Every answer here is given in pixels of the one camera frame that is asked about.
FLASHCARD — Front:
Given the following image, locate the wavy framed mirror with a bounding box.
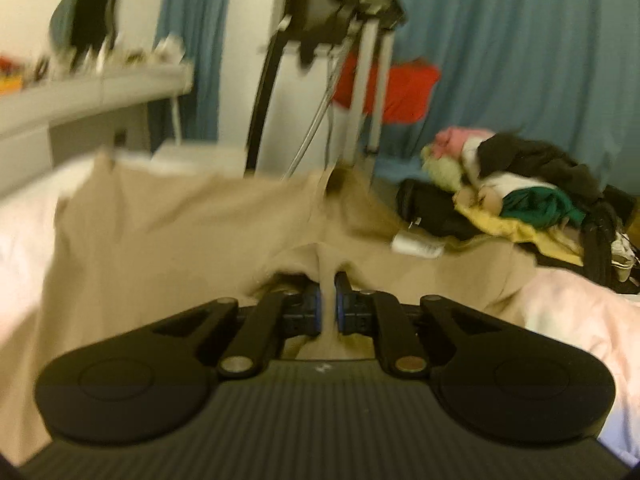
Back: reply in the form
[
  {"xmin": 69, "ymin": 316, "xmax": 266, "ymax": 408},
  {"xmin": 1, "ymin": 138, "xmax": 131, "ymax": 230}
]
[{"xmin": 49, "ymin": 0, "xmax": 121, "ymax": 68}]

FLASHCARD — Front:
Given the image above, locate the white vanity desk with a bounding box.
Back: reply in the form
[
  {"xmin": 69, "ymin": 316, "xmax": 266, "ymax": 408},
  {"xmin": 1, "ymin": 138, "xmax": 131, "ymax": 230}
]
[{"xmin": 0, "ymin": 62, "xmax": 196, "ymax": 196}]

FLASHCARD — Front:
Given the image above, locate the pink garment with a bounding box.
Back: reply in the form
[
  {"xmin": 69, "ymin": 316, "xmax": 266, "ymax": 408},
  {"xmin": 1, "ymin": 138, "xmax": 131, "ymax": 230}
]
[{"xmin": 432, "ymin": 127, "xmax": 496, "ymax": 158}]

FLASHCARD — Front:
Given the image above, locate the red garment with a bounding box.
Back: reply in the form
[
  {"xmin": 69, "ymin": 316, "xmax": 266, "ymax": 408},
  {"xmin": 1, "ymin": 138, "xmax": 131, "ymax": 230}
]
[{"xmin": 331, "ymin": 59, "xmax": 442, "ymax": 126}]

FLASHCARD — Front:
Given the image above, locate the beige garment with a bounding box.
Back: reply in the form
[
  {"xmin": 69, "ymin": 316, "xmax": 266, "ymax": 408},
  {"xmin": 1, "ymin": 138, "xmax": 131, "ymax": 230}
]
[{"xmin": 0, "ymin": 152, "xmax": 538, "ymax": 466}]

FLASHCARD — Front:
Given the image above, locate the yellow towel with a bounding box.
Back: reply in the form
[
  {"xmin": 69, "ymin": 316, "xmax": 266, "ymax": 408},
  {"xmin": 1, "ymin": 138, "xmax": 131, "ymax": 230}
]
[{"xmin": 452, "ymin": 195, "xmax": 586, "ymax": 266}]

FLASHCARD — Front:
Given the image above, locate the white garment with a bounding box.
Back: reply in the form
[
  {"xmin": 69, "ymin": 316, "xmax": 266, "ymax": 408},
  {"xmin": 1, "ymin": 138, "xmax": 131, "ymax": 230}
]
[{"xmin": 460, "ymin": 142, "xmax": 536, "ymax": 201}]

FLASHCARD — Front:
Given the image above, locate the garment steamer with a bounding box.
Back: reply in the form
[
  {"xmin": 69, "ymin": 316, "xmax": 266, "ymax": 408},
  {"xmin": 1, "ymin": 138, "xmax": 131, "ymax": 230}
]
[{"xmin": 280, "ymin": 0, "xmax": 407, "ymax": 181}]

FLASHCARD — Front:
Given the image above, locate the white pastel duvet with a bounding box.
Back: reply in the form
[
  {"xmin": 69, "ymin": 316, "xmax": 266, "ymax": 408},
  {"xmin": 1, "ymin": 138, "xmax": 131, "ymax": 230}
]
[{"xmin": 0, "ymin": 157, "xmax": 640, "ymax": 466}]

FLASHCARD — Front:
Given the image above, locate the blue curtain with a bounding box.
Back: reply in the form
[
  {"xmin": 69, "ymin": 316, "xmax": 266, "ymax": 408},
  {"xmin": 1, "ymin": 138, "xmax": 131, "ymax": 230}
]
[
  {"xmin": 372, "ymin": 0, "xmax": 640, "ymax": 196},
  {"xmin": 150, "ymin": 0, "xmax": 236, "ymax": 143}
]

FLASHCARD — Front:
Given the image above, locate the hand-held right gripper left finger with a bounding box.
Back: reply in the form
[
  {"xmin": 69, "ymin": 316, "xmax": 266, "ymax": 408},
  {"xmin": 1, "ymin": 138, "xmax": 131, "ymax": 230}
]
[{"xmin": 150, "ymin": 279, "xmax": 326, "ymax": 379}]

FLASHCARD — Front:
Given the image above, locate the group of cosmetic bottles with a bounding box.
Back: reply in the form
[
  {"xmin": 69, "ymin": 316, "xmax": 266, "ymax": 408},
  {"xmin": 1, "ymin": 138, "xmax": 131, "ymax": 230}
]
[{"xmin": 30, "ymin": 42, "xmax": 151, "ymax": 81}]

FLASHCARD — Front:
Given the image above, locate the black garment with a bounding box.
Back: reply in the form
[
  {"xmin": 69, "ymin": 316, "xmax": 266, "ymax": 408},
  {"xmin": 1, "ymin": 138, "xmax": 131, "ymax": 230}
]
[{"xmin": 477, "ymin": 132, "xmax": 603, "ymax": 206}]

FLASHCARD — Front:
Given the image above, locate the orange yellow box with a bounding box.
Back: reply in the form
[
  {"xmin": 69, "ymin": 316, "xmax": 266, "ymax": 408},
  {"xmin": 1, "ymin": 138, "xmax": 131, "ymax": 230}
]
[{"xmin": 0, "ymin": 55, "xmax": 26, "ymax": 96}]

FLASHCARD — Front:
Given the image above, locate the green garment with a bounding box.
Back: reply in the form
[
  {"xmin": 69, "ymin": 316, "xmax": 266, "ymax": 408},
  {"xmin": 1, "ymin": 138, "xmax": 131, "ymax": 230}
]
[{"xmin": 500, "ymin": 186, "xmax": 588, "ymax": 231}]

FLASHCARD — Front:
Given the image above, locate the pale green towel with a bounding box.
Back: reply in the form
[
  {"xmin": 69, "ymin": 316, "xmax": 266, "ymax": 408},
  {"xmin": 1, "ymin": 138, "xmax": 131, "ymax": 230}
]
[{"xmin": 420, "ymin": 145, "xmax": 466, "ymax": 193}]

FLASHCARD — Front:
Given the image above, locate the tissue box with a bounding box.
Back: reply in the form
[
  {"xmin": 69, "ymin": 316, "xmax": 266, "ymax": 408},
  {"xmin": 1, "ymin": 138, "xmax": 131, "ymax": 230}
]
[{"xmin": 152, "ymin": 35, "xmax": 188, "ymax": 63}]

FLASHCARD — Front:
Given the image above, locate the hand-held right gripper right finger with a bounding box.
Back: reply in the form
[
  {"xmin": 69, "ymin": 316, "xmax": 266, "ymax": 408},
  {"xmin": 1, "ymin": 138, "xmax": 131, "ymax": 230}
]
[{"xmin": 333, "ymin": 271, "xmax": 501, "ymax": 379}]

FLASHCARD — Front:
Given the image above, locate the white patterned cloth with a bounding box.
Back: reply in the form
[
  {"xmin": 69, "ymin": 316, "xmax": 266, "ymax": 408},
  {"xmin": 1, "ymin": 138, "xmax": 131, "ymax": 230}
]
[{"xmin": 612, "ymin": 230, "xmax": 640, "ymax": 286}]

